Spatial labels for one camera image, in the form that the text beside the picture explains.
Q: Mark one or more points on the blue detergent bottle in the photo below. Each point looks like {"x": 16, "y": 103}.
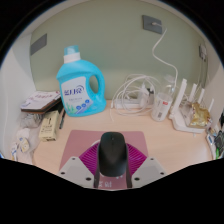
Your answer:
{"x": 75, "y": 93}

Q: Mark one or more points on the white packet yellow logo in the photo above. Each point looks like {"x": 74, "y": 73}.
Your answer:
{"x": 25, "y": 145}

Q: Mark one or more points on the grey wall socket with plug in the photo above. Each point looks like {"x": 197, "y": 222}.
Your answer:
{"x": 150, "y": 23}

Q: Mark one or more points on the grey blank wall socket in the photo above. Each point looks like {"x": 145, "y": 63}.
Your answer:
{"x": 38, "y": 44}

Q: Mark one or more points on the black pen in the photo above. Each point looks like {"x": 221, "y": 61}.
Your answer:
{"x": 62, "y": 119}

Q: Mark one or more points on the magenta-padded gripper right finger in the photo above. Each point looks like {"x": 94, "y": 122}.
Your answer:
{"x": 137, "y": 156}

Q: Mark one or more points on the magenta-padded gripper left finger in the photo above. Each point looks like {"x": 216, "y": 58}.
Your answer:
{"x": 88, "y": 158}

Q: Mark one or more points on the black computer mouse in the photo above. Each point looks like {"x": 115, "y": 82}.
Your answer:
{"x": 113, "y": 153}

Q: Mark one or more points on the small yellow box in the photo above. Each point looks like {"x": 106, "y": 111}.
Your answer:
{"x": 49, "y": 126}

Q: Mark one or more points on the white router with antennas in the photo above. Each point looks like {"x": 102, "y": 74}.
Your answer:
{"x": 180, "y": 121}

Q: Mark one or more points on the pink mouse pad with drawing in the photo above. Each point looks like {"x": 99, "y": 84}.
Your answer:
{"x": 78, "y": 140}

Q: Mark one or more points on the stack of books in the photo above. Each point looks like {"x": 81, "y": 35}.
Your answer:
{"x": 40, "y": 100}

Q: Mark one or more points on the white wall charger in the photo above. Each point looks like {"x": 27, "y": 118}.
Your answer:
{"x": 202, "y": 51}

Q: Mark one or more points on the clear plastic bottle white label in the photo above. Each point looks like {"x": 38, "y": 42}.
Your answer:
{"x": 161, "y": 106}

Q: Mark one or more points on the clear plastic bag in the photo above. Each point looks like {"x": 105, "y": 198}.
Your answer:
{"x": 30, "y": 121}

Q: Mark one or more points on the white shelf unit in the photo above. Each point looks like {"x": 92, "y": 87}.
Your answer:
{"x": 16, "y": 100}

